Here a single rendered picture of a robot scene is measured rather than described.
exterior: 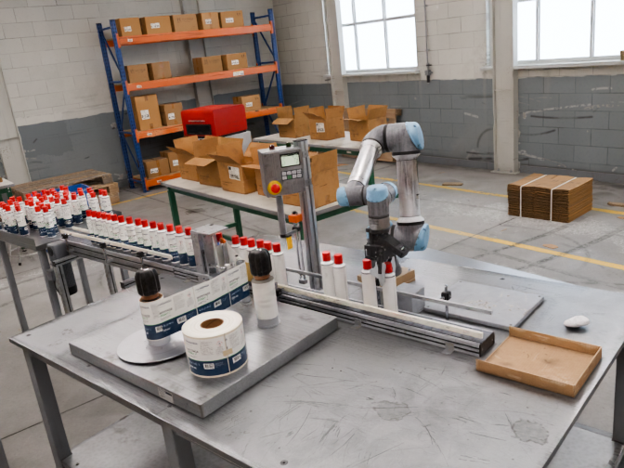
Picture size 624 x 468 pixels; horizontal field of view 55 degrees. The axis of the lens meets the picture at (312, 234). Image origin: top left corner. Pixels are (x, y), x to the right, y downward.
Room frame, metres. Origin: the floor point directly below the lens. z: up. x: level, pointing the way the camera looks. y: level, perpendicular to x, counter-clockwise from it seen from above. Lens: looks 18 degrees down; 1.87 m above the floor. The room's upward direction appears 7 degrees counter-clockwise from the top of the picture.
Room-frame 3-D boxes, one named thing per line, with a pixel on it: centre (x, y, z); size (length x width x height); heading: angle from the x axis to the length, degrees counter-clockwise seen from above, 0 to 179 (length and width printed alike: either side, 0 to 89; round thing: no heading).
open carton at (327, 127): (7.15, -0.29, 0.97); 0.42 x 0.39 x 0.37; 124
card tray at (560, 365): (1.65, -0.67, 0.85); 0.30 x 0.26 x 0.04; 48
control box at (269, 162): (2.46, 0.09, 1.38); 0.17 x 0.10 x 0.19; 103
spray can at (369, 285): (2.08, -0.19, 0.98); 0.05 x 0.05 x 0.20
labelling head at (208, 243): (2.54, 0.45, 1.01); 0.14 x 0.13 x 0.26; 48
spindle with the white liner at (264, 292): (2.07, 0.20, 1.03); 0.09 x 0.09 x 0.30
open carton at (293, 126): (7.66, 0.06, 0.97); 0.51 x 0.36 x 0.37; 129
